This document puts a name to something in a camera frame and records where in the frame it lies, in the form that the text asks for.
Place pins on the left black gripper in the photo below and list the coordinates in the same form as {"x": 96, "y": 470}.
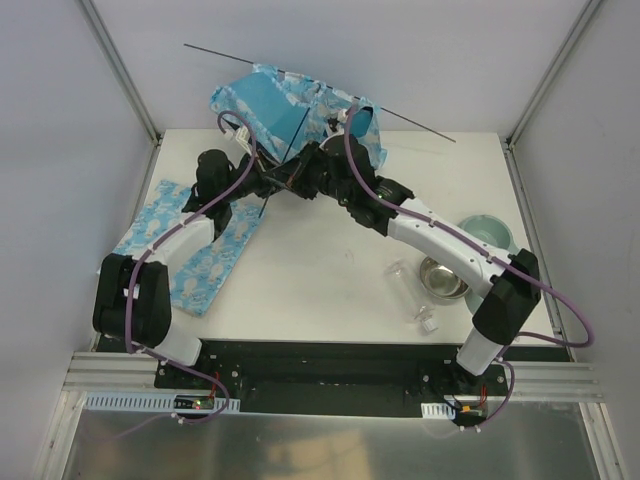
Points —
{"x": 263, "y": 176}

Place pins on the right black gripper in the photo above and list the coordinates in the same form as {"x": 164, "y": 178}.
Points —
{"x": 304, "y": 170}

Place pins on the thin black tent pole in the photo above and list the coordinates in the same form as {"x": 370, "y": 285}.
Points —
{"x": 383, "y": 109}

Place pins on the blue snowman pet tent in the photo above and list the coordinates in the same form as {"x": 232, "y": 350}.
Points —
{"x": 273, "y": 103}

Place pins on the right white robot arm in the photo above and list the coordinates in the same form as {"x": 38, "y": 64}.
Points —
{"x": 507, "y": 284}

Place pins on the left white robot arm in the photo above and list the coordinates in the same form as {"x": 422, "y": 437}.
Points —
{"x": 178, "y": 254}

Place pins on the blue snowman tent mat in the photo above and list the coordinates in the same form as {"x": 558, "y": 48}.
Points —
{"x": 195, "y": 285}

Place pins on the green double pet bowl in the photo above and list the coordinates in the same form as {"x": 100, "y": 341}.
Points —
{"x": 489, "y": 230}

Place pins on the clear plastic water bottle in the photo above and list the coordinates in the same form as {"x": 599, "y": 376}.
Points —
{"x": 412, "y": 304}

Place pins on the stainless steel bowl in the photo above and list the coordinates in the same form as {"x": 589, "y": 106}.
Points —
{"x": 440, "y": 281}

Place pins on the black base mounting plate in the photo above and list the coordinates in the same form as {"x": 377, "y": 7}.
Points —
{"x": 337, "y": 379}

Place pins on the left aluminium frame post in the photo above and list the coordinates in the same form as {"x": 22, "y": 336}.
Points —
{"x": 115, "y": 62}

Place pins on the aluminium frame post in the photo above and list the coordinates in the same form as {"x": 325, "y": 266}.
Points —
{"x": 560, "y": 60}
{"x": 115, "y": 62}

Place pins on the aluminium front rail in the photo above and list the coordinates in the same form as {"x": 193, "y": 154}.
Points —
{"x": 534, "y": 381}

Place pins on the right aluminium frame post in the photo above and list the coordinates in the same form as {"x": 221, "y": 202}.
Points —
{"x": 560, "y": 60}

